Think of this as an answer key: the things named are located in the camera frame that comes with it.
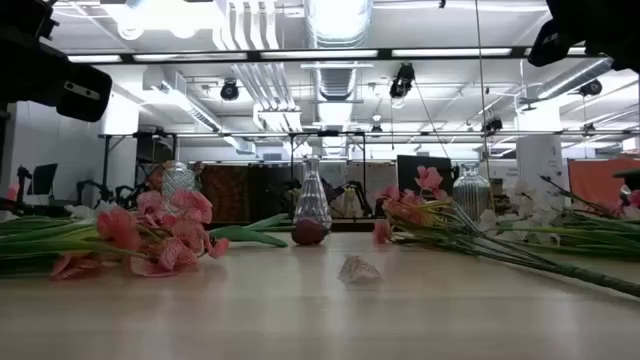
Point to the ribbed round glass vase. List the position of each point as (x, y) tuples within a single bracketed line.
[(470, 192)]

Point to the tall conical glass vase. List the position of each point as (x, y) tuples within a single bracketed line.
[(312, 200)]

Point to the dark red artificial tulip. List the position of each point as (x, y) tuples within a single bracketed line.
[(309, 232)]

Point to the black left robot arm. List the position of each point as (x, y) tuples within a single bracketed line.
[(20, 15)]

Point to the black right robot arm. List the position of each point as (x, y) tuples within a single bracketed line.
[(605, 22)]

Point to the diamond-cut glass vase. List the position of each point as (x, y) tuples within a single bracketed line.
[(177, 180)]

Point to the black ceiling spotlight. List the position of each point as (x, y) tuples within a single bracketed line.
[(492, 125), (591, 87), (230, 90), (402, 80)]

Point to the small black monitor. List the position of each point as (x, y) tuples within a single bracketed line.
[(44, 177)]

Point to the white cabinet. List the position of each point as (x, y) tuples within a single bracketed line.
[(540, 160)]

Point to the orange partition panel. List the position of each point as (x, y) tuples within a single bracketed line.
[(600, 182)]

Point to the large black monitor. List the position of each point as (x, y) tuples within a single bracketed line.
[(410, 165)]

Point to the patterned orange tapestry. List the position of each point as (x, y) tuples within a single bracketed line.
[(225, 195)]

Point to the black light bar beam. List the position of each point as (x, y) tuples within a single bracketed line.
[(320, 54)]

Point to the fallen pale petal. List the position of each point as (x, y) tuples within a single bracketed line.
[(357, 272)]

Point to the silver ventilation duct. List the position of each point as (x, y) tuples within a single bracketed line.
[(340, 30)]

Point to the black aluminium table frame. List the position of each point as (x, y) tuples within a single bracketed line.
[(350, 226)]

